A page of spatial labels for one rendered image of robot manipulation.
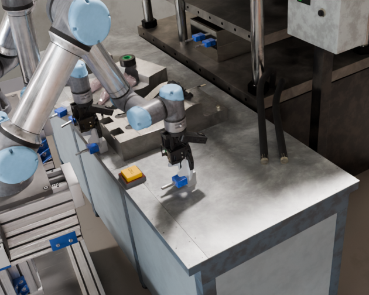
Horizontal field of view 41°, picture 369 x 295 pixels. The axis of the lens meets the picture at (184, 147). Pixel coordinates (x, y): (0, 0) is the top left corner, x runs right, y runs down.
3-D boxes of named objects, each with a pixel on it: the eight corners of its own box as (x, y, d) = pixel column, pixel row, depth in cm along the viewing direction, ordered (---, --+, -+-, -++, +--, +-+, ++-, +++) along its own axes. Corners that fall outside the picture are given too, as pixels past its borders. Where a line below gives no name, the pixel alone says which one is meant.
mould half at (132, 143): (123, 161, 196) (118, 133, 189) (99, 133, 216) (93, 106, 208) (228, 119, 215) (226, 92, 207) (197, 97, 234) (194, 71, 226)
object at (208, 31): (218, 62, 266) (216, 31, 257) (192, 47, 286) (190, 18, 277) (290, 37, 285) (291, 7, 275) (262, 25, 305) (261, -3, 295)
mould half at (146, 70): (89, 133, 217) (84, 111, 210) (55, 116, 232) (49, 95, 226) (168, 87, 245) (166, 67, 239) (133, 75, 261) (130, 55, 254)
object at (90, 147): (79, 163, 199) (76, 151, 196) (74, 157, 202) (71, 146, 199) (108, 150, 204) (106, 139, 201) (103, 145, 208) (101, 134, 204)
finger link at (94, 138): (89, 151, 199) (82, 130, 195) (103, 146, 201) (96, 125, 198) (92, 153, 196) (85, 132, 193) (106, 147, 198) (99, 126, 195)
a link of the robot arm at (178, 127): (178, 109, 169) (190, 118, 163) (179, 120, 171) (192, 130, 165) (159, 116, 166) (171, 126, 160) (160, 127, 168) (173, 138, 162)
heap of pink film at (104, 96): (102, 108, 222) (99, 92, 218) (78, 98, 233) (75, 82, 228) (144, 85, 237) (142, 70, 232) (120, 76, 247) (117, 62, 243)
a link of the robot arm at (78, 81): (68, 58, 186) (89, 59, 183) (75, 83, 192) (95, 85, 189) (58, 67, 180) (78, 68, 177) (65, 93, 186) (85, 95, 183)
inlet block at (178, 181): (166, 198, 175) (164, 186, 172) (159, 191, 179) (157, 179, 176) (197, 183, 181) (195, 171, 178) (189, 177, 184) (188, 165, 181)
